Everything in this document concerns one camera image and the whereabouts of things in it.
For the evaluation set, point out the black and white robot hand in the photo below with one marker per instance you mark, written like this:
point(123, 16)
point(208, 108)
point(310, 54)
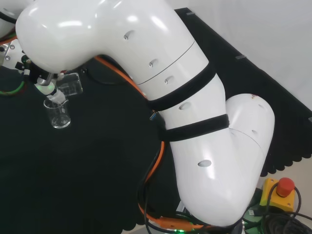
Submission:
point(39, 75)

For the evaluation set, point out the clear glass beaker with spout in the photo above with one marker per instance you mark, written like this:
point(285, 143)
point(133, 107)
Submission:
point(59, 119)

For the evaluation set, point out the black cloth with scalloped edge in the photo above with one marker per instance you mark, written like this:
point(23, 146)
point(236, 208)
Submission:
point(73, 170)

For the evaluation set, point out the grey cloth clip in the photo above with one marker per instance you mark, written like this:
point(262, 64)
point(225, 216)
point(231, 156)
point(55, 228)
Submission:
point(190, 13)
point(240, 57)

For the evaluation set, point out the green connector block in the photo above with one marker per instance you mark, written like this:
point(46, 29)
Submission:
point(253, 214)

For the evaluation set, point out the yellow stop button box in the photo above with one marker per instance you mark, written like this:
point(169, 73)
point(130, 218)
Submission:
point(278, 200)

